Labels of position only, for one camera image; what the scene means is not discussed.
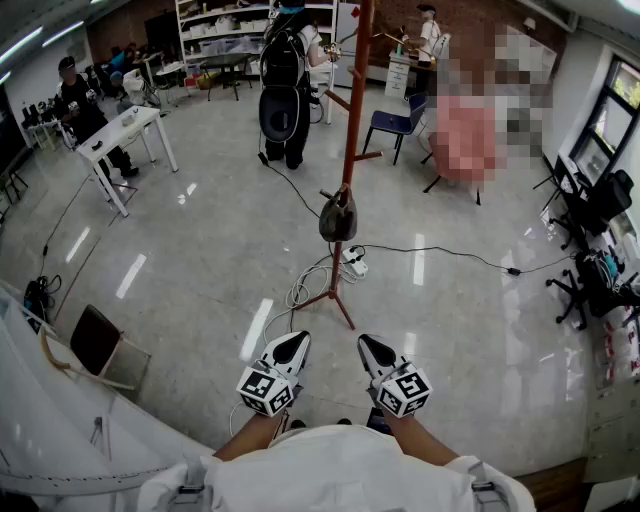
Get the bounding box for black cable bundle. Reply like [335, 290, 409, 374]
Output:
[22, 274, 64, 321]

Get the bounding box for white power strip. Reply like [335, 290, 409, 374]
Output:
[341, 245, 370, 277]

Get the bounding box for dark grey bag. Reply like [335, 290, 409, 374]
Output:
[318, 183, 358, 244]

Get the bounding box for dark blue pouch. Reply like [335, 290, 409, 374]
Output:
[366, 407, 396, 436]

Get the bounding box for white curved counter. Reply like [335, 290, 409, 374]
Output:
[0, 287, 216, 512]

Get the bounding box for black office chair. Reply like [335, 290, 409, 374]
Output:
[544, 269, 601, 331]
[547, 168, 635, 251]

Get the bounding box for person's white shirt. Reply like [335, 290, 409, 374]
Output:
[137, 424, 536, 512]

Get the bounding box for pink armchair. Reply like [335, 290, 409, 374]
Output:
[422, 94, 501, 206]

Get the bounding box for white rectangular table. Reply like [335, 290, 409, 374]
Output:
[75, 105, 180, 219]

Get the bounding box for black teal backpack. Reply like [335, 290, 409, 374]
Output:
[574, 249, 640, 319]

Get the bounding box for white shelf unit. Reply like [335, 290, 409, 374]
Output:
[174, 0, 341, 91]

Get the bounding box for blue chair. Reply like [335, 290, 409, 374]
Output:
[362, 92, 430, 166]

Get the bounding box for dark brown wooden chair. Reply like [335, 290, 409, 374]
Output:
[39, 303, 151, 391]

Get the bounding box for grey metal tongs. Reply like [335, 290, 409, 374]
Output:
[89, 415, 114, 461]

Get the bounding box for thin black floor cable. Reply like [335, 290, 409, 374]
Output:
[39, 177, 92, 279]

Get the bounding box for red white packaging pile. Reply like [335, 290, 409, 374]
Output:
[597, 319, 640, 391]

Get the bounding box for gold metal hanger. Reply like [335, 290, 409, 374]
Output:
[322, 27, 359, 64]
[370, 32, 436, 66]

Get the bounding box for black framed window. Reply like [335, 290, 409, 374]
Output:
[572, 53, 640, 187]

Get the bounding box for person's right forearm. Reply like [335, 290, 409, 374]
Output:
[387, 412, 460, 471]

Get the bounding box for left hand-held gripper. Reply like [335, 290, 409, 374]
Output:
[235, 329, 312, 418]

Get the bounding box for grey shoulder strap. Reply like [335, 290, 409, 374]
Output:
[169, 457, 206, 512]
[467, 459, 511, 512]

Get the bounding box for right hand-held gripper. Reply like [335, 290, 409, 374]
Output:
[356, 333, 432, 418]

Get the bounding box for red-brown wooden coat rack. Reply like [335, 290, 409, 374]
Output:
[294, 0, 384, 331]

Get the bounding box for small white side table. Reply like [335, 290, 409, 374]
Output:
[22, 99, 66, 151]

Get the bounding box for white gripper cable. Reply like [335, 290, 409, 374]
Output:
[228, 402, 247, 441]

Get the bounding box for small white round table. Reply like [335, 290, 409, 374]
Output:
[154, 62, 189, 106]

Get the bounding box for person's left forearm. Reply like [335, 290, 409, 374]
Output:
[214, 412, 284, 462]

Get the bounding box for black cable with adapter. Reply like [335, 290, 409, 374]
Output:
[357, 243, 579, 277]

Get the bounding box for white drawer cabinet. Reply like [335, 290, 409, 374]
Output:
[384, 49, 426, 99]

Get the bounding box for white refrigerator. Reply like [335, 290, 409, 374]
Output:
[333, 2, 371, 90]

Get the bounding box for dark round table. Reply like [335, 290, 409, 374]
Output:
[199, 52, 254, 101]

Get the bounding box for grey metal cabinet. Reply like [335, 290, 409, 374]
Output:
[582, 374, 640, 481]

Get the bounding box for ceiling light strip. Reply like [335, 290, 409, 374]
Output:
[42, 20, 85, 49]
[0, 25, 45, 65]

